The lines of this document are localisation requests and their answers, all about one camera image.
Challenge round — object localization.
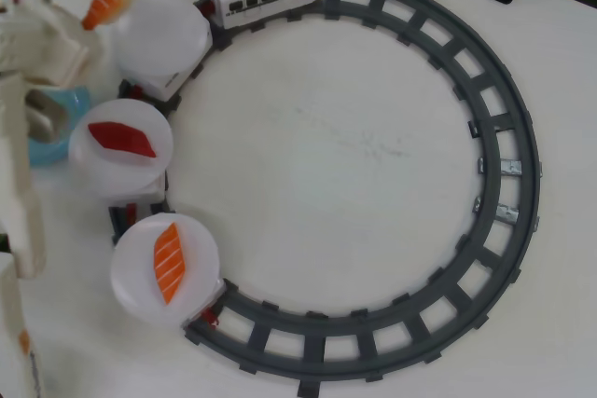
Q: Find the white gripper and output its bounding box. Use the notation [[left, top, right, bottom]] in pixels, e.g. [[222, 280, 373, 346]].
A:
[[0, 0, 102, 87]]

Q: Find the salmon nigiri sushi toy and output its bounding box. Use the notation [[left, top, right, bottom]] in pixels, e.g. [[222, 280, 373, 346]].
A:
[[152, 223, 188, 305], [82, 0, 132, 31]]

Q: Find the blue dish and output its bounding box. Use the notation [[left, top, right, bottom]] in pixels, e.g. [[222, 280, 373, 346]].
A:
[[27, 85, 92, 167]]

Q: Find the red tuna nigiri sushi toy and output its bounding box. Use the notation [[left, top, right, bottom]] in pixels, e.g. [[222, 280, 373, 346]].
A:
[[88, 121, 158, 158]]

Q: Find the white round plate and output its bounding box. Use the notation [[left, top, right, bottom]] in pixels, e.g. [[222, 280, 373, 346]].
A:
[[68, 98, 174, 194], [114, 0, 210, 83], [109, 212, 220, 328]]

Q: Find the white train car toy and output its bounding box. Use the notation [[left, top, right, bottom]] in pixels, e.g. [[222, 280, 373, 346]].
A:
[[119, 0, 215, 105], [179, 276, 226, 327], [107, 172, 170, 231]]

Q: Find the silver tape strip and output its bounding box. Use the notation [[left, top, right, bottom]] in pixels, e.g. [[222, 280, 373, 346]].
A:
[[476, 157, 545, 178], [473, 196, 520, 222]]

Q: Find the grey circular toy track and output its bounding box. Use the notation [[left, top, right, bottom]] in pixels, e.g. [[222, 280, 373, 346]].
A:
[[107, 0, 545, 397]]

